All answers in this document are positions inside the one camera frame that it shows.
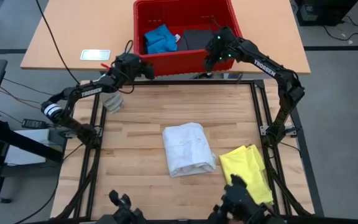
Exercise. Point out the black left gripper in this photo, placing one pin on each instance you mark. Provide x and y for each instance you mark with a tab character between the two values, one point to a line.
129	67

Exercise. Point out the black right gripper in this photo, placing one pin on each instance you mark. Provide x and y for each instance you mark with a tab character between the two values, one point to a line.
216	51

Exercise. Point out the white garment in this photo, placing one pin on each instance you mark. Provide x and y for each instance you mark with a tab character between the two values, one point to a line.
186	149

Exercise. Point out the yellow t-shirt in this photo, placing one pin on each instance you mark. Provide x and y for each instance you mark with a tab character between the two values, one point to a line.
247	168

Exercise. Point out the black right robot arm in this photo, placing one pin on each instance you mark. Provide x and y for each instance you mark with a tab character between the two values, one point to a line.
266	70

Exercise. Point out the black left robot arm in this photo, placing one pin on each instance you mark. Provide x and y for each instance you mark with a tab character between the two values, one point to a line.
85	91

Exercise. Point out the red plastic laundry bin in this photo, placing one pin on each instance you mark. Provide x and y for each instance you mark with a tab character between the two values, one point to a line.
182	63

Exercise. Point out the dark grey garment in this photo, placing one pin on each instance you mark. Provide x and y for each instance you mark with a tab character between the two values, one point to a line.
194	39

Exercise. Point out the clear spray bottle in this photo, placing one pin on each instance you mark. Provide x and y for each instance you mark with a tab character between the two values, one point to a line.
113	102

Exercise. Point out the blue garment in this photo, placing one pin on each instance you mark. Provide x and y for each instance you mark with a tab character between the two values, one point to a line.
160	40

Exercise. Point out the small white tag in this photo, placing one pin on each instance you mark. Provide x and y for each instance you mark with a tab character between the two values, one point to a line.
177	38

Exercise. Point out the light wooden desk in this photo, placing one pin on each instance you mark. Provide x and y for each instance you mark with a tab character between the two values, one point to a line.
73	31

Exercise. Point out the black power adapter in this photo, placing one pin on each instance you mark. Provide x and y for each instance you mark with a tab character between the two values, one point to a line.
33	124

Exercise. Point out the black equipment cart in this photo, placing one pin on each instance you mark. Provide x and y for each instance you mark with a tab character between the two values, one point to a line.
325	11

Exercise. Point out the white box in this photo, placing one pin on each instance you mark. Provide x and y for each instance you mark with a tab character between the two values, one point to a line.
23	152

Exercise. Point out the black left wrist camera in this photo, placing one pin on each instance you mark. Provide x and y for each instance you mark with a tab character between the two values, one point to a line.
149	71

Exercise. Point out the black aluminium table frame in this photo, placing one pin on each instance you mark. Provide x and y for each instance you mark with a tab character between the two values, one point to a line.
182	82

